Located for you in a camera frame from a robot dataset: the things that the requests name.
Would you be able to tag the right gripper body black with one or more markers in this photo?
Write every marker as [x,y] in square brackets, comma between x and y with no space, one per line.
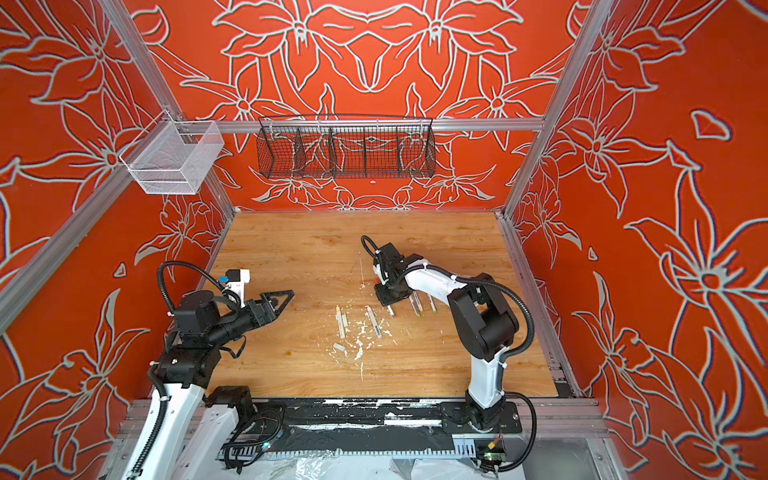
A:
[386,293]

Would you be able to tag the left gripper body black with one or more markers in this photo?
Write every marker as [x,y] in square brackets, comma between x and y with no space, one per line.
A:
[249,318]

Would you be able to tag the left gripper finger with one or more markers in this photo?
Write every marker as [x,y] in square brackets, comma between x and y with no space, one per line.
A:
[277,295]
[279,306]

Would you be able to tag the white pen orange tip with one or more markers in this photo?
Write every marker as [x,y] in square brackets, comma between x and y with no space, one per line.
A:
[340,322]

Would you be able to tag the white pen pink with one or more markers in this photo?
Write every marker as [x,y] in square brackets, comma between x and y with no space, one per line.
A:
[373,320]

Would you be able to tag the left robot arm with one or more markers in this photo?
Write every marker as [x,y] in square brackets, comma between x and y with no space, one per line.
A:
[190,428]

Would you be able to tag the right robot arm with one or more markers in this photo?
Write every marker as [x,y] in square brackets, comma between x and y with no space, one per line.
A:
[483,319]

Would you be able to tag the clear plastic bin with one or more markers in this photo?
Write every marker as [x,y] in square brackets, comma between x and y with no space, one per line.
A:
[174,158]

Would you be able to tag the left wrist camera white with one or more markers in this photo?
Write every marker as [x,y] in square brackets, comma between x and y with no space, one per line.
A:
[235,280]

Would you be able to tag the black wire basket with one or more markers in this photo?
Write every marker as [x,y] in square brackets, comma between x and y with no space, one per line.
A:
[358,147]

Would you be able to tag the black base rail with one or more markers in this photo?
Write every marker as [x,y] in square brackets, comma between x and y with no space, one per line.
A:
[449,415]

